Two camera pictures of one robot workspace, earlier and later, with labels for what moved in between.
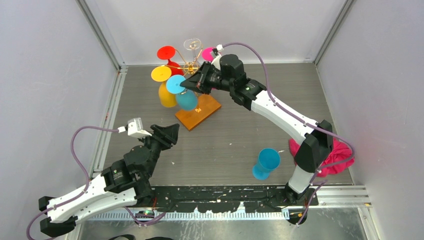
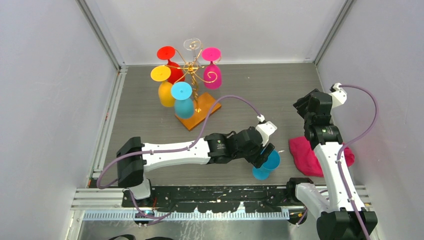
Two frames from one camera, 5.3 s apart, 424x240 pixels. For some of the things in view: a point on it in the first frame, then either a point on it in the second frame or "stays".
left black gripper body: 155,147 to 250,156
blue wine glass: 269,159 stays
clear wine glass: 192,44 stays
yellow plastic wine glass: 162,73 stays
